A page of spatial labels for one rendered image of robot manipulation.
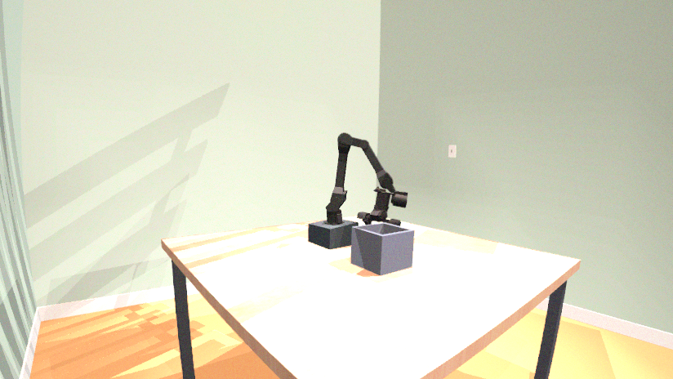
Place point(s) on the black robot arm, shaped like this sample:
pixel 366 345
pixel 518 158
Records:
pixel 399 199

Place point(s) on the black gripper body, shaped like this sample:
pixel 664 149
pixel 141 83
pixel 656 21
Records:
pixel 366 216

